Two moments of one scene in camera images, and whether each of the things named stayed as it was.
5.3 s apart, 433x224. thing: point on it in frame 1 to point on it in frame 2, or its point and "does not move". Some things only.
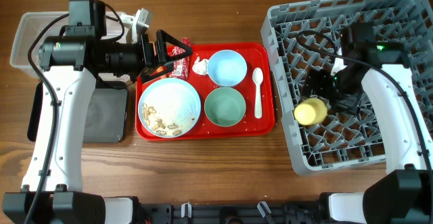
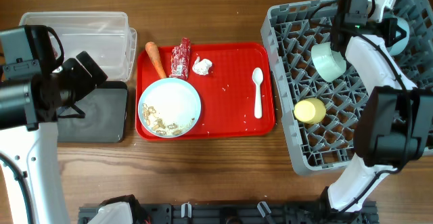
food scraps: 147,110 does not move
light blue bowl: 227,68 to 399,46
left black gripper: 149,57 to 87,82
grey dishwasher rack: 304,36 does not move
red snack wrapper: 180,66 does not move
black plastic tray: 106,118 does not move
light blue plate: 168,107 does not move
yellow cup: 310,112 does not move
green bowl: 224,106 to 329,65
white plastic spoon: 258,76 does not move
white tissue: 201,67 does not move
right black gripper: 322,76 to 388,24
